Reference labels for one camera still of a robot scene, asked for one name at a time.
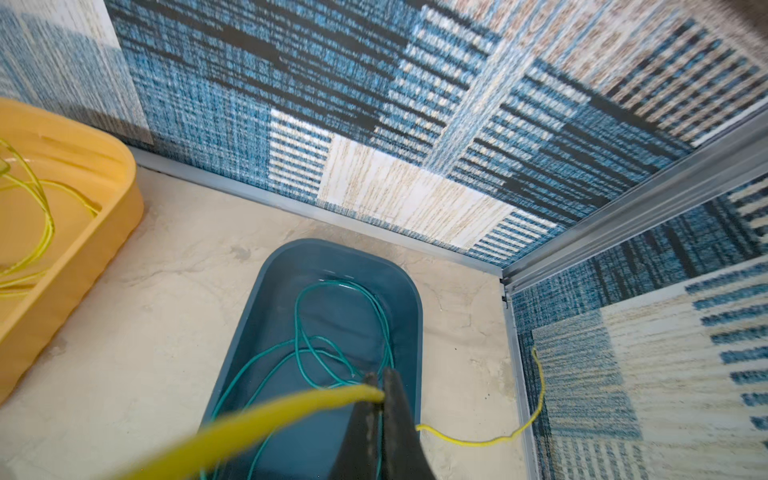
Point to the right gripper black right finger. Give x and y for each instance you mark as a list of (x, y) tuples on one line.
[(402, 454)]

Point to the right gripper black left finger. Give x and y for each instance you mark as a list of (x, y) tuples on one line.
[(358, 455)]

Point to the yellow plastic tray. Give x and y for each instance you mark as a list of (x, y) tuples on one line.
[(69, 201)]

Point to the teal plastic tray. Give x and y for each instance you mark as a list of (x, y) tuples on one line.
[(320, 316)]

